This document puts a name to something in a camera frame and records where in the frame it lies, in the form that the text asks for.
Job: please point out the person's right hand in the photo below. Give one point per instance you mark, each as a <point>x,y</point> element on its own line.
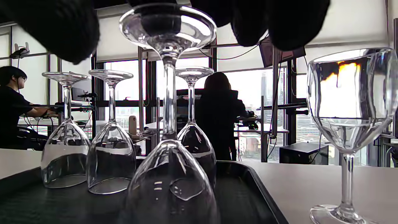
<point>279,21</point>

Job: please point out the clear wine glass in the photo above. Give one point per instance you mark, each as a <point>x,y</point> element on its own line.
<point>196,146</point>
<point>348,130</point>
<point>65,155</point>
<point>169,186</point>
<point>110,161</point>

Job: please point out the black monitor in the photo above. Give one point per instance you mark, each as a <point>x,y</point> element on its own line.
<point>273,57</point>

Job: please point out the black computer tower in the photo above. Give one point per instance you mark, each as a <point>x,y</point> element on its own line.
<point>303,153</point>

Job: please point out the cream cylindrical bottle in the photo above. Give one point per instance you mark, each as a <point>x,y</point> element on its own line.
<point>132,124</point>

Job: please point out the black plastic tray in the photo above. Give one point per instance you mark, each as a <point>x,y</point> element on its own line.
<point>248,199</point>

